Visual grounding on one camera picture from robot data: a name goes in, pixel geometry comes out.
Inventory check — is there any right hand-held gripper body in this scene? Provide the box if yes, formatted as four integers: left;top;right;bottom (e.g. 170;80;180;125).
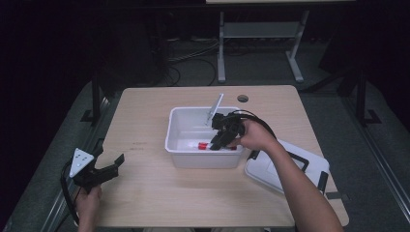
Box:
205;93;246;138

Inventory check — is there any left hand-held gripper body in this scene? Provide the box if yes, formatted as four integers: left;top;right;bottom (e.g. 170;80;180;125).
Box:
69;147;105;194

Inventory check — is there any red and white tube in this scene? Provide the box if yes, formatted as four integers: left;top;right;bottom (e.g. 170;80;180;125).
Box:
196;141;238;152

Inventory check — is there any white plastic storage box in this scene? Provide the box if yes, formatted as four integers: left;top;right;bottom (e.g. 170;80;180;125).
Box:
164;106;247;170

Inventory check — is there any white box lid black handle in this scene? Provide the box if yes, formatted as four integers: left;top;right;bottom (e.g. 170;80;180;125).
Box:
244;138;331;196

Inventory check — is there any person's right hand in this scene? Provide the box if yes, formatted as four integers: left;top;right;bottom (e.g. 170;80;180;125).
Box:
230;119;281;154

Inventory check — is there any person's left hand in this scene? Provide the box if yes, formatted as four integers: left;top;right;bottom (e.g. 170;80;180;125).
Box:
75;185;103;226

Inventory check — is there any black metal stand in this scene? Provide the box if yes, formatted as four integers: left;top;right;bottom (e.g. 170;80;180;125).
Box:
80;72;104;126
353;66;382;128

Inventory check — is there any grey tape strip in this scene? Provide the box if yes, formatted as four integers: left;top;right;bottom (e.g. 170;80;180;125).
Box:
325;191;350;201

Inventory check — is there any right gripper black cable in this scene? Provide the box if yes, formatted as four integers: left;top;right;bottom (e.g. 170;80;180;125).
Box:
229;109;278;140

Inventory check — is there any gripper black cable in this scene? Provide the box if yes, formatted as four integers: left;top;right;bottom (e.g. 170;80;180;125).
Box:
60;159;80;225
229;109;278;140

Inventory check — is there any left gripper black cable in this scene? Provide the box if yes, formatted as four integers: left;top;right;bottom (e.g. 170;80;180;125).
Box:
60;159;80;225

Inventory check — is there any aluminium rail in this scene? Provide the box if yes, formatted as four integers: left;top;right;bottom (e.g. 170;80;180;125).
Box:
40;96;112;232
341;95;410;224

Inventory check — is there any bundle of floor cables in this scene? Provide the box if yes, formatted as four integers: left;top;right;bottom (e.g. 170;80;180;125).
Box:
159;36;224;87

